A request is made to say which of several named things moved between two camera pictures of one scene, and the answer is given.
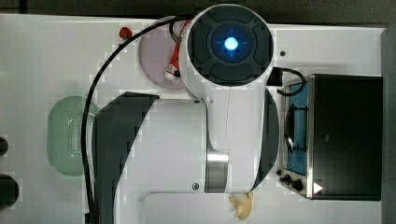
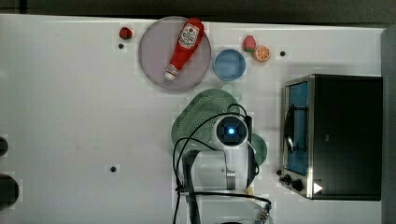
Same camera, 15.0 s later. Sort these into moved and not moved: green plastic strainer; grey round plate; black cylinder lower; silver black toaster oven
Moved: green plastic strainer
Not moved: black cylinder lower; grey round plate; silver black toaster oven
